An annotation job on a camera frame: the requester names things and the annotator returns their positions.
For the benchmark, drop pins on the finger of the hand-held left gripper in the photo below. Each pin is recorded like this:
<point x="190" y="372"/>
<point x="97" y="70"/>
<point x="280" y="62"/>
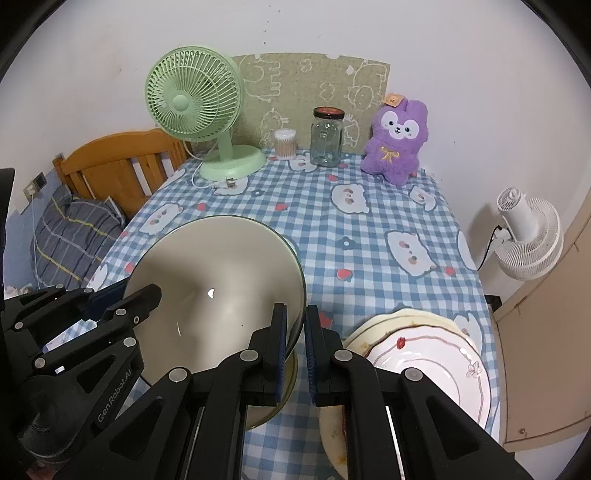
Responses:
<point x="99" y="300"/>
<point x="138" y="300"/>

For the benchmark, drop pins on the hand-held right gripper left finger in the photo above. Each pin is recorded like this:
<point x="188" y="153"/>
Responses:
<point x="279" y="360"/>

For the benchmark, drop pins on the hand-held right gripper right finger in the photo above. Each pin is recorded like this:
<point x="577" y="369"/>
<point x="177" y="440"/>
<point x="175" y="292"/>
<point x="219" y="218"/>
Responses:
<point x="311" y="360"/>

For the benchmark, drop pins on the blue floral ceramic bowl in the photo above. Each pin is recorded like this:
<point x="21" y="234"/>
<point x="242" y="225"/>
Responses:
<point x="217" y="267"/>
<point x="265" y="415"/>

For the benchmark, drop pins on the yellow floral deep plate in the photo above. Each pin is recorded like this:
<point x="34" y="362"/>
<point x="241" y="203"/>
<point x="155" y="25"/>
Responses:
<point x="333" y="443"/>

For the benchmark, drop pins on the grey plaid pillow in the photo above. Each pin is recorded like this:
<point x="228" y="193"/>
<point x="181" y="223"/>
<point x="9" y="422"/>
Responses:
<point x="74" y="235"/>

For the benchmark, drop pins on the white crumpled cloth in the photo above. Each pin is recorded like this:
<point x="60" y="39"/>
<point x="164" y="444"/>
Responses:
<point x="14" y="290"/>

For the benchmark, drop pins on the wooden headboard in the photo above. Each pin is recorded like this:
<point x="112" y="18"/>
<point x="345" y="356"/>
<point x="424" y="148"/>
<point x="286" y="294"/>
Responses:
<point x="106" y="161"/>

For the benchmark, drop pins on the blue checked tablecloth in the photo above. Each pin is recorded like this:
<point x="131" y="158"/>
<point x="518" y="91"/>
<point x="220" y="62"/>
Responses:
<point x="369" y="217"/>

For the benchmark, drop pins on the green desk fan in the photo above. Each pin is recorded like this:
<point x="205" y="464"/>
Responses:
<point x="189" y="99"/>

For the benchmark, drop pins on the cotton swab container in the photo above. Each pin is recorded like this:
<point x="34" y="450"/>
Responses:
<point x="285" y="145"/>

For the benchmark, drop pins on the glass jar with dark lid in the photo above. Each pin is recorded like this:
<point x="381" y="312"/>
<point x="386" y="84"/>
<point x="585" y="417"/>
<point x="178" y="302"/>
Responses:
<point x="327" y="143"/>

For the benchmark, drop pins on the purple plush toy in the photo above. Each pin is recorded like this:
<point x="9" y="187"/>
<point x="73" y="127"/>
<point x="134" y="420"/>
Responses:
<point x="392" y="152"/>

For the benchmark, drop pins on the beige wooden door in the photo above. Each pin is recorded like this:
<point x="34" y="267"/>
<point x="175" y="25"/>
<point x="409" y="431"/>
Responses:
<point x="535" y="360"/>

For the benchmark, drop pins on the white fan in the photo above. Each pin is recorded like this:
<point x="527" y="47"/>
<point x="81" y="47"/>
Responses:
<point x="521" y="217"/>

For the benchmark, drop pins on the wall socket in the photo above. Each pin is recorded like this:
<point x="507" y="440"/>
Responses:
<point x="39" y="182"/>

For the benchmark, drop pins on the green printed wall mat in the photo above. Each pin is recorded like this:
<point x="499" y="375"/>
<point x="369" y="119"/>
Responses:
<point x="295" y="87"/>

